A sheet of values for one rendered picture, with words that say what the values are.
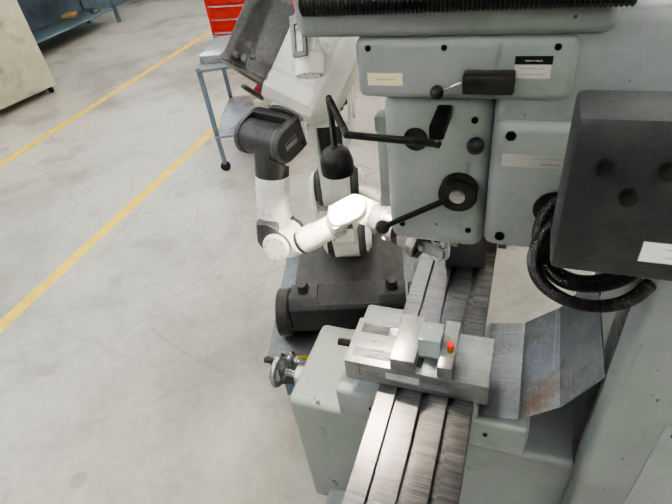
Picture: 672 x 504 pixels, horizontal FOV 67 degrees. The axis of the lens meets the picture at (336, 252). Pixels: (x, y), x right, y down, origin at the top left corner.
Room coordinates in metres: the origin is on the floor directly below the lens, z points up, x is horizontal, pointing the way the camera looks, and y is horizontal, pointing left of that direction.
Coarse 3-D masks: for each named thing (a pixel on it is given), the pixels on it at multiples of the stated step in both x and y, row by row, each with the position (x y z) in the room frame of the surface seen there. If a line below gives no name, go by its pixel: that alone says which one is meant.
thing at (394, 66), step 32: (384, 64) 0.81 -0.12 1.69; (416, 64) 0.79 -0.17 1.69; (448, 64) 0.77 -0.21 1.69; (480, 64) 0.75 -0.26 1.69; (512, 64) 0.73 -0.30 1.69; (544, 64) 0.71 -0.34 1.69; (384, 96) 0.82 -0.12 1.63; (416, 96) 0.80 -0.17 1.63; (448, 96) 0.77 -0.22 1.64; (480, 96) 0.75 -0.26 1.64; (512, 96) 0.73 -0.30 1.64; (544, 96) 0.71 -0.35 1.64
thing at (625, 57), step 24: (648, 0) 0.71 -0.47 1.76; (624, 24) 0.69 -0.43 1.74; (648, 24) 0.67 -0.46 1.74; (600, 48) 0.70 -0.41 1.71; (624, 48) 0.68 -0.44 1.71; (648, 48) 0.67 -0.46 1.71; (576, 72) 0.71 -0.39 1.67; (600, 72) 0.69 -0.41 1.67; (624, 72) 0.68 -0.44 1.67; (648, 72) 0.67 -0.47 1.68; (552, 120) 0.71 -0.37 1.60
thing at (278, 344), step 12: (288, 264) 1.92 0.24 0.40; (408, 264) 1.79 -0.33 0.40; (288, 276) 1.83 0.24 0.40; (408, 276) 1.70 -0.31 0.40; (276, 336) 1.46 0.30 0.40; (288, 336) 1.45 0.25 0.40; (300, 336) 1.44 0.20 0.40; (312, 336) 1.43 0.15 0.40; (276, 348) 1.39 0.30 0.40; (288, 348) 1.38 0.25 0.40; (300, 348) 1.37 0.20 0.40; (288, 384) 1.45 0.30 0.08
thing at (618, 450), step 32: (608, 320) 0.70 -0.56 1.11; (640, 320) 0.54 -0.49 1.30; (608, 352) 0.63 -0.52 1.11; (640, 352) 0.53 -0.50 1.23; (608, 384) 0.58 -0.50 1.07; (640, 384) 0.52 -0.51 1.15; (576, 416) 0.71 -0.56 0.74; (608, 416) 0.53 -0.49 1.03; (640, 416) 0.51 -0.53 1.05; (576, 448) 0.62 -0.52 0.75; (608, 448) 0.52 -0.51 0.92; (640, 448) 0.50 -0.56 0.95; (576, 480) 0.55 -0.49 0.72; (608, 480) 0.51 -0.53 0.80; (640, 480) 0.48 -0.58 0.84
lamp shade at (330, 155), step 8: (328, 152) 0.96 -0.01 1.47; (336, 152) 0.96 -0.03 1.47; (344, 152) 0.96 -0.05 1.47; (328, 160) 0.95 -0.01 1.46; (336, 160) 0.95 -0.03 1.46; (344, 160) 0.95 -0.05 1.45; (352, 160) 0.96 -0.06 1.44; (328, 168) 0.95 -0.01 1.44; (336, 168) 0.94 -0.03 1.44; (344, 168) 0.94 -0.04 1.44; (352, 168) 0.96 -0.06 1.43; (328, 176) 0.95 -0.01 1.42; (336, 176) 0.94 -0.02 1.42; (344, 176) 0.94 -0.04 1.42
